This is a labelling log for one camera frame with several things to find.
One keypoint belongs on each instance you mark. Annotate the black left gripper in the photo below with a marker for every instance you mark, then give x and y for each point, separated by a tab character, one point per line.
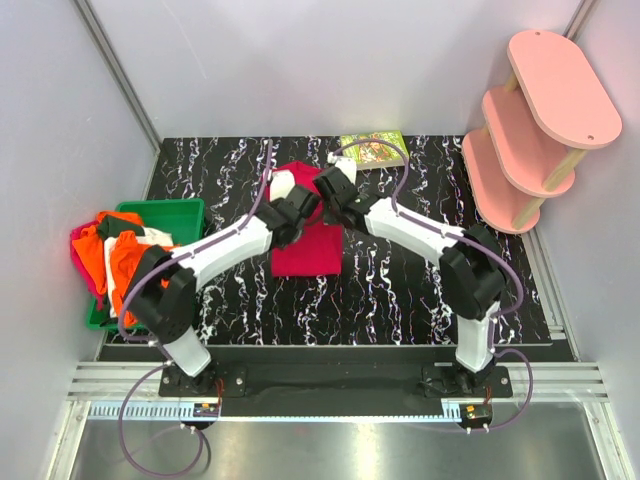
274	204

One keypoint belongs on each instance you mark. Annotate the crimson red t shirt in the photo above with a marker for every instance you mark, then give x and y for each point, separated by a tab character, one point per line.
319	250

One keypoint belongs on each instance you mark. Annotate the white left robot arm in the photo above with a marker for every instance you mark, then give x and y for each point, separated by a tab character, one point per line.
161	294

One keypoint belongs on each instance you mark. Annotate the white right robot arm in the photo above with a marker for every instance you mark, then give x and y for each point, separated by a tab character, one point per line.
470	276

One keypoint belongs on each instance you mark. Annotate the green paperback book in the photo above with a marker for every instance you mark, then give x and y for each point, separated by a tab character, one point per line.
385	149

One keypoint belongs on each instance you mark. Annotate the green plastic bin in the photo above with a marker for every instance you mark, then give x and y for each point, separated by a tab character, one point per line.
183	219

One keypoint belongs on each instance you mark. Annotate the orange t shirt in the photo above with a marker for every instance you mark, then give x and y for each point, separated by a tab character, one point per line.
100	320

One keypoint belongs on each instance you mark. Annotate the dark green t shirt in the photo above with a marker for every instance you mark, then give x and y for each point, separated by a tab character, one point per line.
112	227

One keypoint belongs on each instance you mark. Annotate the pink t shirt in bin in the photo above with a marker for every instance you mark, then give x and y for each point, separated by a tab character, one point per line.
86	251

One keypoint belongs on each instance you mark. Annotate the pink three tier shelf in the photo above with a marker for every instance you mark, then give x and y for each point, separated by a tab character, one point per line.
538	127

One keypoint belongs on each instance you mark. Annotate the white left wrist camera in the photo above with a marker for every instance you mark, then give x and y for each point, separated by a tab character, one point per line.
281	184

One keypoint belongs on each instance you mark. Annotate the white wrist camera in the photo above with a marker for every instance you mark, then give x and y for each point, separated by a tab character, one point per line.
281	184
345	164

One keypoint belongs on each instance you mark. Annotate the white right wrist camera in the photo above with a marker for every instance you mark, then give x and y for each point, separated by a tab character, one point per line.
345	164

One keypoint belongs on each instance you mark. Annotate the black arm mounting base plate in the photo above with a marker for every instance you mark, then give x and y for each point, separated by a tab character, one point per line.
242	371

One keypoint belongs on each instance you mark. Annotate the aluminium frame rail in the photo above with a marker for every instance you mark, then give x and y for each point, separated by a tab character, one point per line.
104	46

